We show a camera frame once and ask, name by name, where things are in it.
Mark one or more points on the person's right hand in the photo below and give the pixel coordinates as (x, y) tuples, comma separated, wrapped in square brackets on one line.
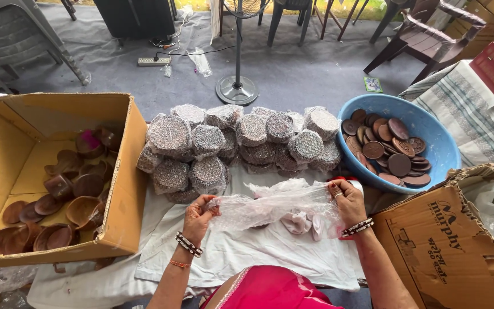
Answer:
[(350, 205)]

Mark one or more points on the person's left hand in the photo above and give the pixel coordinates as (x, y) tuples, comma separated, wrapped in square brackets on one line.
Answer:
[(195, 223)]

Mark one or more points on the person's right fingers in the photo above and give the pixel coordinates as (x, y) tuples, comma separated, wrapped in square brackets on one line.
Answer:
[(336, 190)]

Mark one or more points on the clear bubble wrap sheet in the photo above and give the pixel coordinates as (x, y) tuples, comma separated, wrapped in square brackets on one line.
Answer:
[(268, 208)]

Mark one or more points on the red and white tape dispenser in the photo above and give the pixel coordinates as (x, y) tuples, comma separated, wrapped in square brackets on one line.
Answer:
[(355, 184)]

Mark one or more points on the black white beaded bangles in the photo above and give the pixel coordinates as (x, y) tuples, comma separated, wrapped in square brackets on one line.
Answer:
[(188, 244), (357, 226)]

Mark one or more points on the crumpled white cloth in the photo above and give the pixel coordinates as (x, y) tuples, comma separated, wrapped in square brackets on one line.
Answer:
[(300, 224)]

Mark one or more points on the heap of brown round lids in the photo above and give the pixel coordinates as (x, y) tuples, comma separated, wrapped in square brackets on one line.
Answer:
[(388, 148)]

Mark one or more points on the white table cloth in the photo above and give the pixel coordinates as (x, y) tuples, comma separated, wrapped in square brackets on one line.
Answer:
[(247, 253)]

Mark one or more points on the green printed card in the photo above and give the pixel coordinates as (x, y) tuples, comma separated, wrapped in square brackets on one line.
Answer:
[(373, 84)]

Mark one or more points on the blue plastic basin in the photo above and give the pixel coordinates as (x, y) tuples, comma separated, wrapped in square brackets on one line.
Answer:
[(440, 141)]

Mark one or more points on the torn printed cardboard box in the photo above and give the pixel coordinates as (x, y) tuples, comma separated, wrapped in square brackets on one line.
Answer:
[(435, 249)]

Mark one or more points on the pink garment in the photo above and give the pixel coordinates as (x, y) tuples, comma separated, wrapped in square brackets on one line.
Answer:
[(272, 287)]

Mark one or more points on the pile of bubble-wrapped round items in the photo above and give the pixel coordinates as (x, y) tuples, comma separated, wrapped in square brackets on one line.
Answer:
[(212, 141)]

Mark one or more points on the striped white cloth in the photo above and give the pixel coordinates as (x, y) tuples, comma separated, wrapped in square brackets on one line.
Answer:
[(470, 116)]

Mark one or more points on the wooden chair legs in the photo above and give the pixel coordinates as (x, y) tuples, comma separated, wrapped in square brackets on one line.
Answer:
[(330, 17)]

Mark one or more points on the grey table leg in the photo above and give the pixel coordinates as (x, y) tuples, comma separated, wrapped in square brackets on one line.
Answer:
[(386, 21)]

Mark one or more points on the brown plastic armchair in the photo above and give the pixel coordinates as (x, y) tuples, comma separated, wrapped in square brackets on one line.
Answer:
[(431, 40)]

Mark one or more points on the dark plastic chair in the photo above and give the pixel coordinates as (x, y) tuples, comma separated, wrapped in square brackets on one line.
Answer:
[(287, 13)]

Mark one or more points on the clear plastic bag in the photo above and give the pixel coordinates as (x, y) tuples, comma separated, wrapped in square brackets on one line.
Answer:
[(200, 62)]

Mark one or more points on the white power strip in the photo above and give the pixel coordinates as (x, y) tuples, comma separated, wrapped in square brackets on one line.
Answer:
[(153, 61)]

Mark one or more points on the stack of cardboard cartons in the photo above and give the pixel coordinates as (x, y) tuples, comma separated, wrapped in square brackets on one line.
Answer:
[(493, 17)]

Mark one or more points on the heap of brown wooden bowls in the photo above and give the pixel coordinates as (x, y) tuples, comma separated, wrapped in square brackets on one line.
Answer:
[(73, 184)]

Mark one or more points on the black speaker cabinet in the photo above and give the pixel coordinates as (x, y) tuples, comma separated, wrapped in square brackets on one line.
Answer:
[(135, 17)]

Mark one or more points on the open plain cardboard box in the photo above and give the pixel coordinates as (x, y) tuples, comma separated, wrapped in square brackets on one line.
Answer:
[(2, 150)]

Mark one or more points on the crumpled clear plastic wrap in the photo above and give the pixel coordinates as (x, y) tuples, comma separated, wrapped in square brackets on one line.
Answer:
[(4, 279)]

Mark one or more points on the grey plastic chair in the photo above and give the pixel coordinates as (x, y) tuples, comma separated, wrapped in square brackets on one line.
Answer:
[(11, 38)]

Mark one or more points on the grey pedestal fan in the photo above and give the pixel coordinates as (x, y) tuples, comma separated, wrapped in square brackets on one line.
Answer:
[(237, 88)]

